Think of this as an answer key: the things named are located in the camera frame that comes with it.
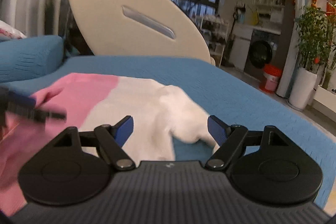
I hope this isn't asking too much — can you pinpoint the blue quilted bedspread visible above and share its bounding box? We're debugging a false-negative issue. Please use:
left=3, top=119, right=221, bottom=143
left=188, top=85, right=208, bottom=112
left=6, top=56, right=335, bottom=207

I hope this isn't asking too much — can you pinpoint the white plant pot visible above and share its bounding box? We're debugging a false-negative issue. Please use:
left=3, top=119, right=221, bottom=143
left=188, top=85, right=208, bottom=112
left=288, top=68, right=317, bottom=111

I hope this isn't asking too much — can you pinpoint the front-load washing machine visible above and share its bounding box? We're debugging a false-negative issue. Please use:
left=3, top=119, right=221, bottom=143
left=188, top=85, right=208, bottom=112
left=244, top=30, right=280, bottom=81

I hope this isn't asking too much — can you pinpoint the pink and white sweater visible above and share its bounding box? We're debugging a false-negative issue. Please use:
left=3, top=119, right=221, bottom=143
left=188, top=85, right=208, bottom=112
left=1, top=73, right=219, bottom=215

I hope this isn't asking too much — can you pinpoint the white wall shelf unit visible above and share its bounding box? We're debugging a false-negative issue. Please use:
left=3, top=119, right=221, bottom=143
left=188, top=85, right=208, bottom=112
left=252, top=0, right=285, bottom=24

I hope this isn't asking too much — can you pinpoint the blue pillow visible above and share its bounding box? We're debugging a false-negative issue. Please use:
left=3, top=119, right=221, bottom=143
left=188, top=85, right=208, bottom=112
left=1, top=35, right=64, bottom=83

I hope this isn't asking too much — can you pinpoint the green potted plant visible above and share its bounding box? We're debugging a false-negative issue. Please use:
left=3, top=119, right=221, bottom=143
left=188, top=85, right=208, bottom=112
left=295, top=6, right=335, bottom=73

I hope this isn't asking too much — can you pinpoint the white red patterned pillow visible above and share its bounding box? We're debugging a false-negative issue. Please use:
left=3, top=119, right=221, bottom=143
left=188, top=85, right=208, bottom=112
left=0, top=21, right=27, bottom=42

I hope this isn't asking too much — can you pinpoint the white wire shelf rack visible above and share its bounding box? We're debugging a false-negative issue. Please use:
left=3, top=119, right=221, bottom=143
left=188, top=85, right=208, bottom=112
left=195, top=15, right=229, bottom=67

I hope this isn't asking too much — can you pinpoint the red and white bucket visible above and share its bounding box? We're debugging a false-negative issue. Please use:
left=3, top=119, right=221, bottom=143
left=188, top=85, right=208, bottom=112
left=259, top=64, right=282, bottom=93

